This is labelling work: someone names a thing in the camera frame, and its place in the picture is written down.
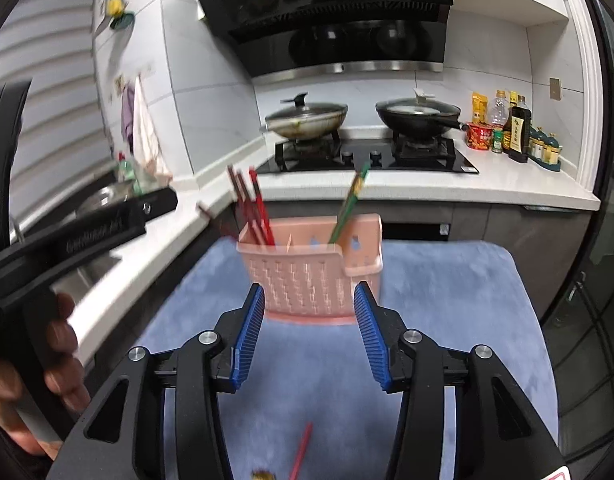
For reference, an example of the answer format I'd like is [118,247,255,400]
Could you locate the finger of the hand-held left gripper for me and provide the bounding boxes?
[0,187,180,308]
[0,79,34,261]

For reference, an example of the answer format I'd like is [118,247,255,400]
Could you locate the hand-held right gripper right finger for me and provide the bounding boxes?
[353,282,568,480]

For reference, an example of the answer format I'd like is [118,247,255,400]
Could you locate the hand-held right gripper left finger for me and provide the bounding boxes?
[46,282,266,480]

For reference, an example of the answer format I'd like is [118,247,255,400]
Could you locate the pink perforated utensil holder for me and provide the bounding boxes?
[236,214,384,326]

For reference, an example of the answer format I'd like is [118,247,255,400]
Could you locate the green chopstick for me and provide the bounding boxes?
[332,162,372,244]
[328,169,364,244]

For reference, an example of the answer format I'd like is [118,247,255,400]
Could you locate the bright red chopstick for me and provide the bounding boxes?
[287,421,314,480]
[249,168,277,247]

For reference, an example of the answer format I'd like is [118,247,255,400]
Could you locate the person's left hand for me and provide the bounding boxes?
[0,292,91,462]

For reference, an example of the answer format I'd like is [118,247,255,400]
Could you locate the blue fleece mat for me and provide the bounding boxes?
[84,237,560,480]

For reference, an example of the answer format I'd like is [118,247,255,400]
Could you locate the green dish soap bottle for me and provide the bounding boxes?
[114,152,144,196]

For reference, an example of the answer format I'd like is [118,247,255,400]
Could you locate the white window blinds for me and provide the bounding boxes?
[0,0,133,226]

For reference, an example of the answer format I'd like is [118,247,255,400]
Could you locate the white hanging towel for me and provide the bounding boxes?
[132,76,173,186]

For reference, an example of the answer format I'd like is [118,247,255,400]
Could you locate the purple hanging cloth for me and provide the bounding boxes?
[121,85,138,153]

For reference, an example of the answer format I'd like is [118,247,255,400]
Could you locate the dark base cabinet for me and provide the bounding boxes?
[382,204,590,316]

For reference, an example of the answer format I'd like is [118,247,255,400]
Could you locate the black gas stove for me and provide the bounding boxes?
[257,135,480,176]

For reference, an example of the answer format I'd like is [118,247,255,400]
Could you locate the black wok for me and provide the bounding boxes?
[375,89,470,142]

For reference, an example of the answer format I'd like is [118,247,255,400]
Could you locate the steel wok with glass lid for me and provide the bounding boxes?
[259,92,349,141]

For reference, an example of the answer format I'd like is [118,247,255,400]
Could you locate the red noodle cup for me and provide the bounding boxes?
[466,121,495,152]

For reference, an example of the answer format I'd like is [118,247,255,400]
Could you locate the glass sliding door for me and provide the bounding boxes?
[537,0,614,461]

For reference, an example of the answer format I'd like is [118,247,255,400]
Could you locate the dark sauce bottle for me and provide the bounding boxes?
[502,91,532,156]

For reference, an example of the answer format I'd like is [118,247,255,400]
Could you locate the green seasoning jar set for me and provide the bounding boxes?
[527,127,564,171]

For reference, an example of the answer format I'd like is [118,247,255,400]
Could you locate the clear plastic bottle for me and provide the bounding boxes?
[488,91,508,128]

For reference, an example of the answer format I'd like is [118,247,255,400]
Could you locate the black range hood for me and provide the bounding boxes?
[194,0,455,78]

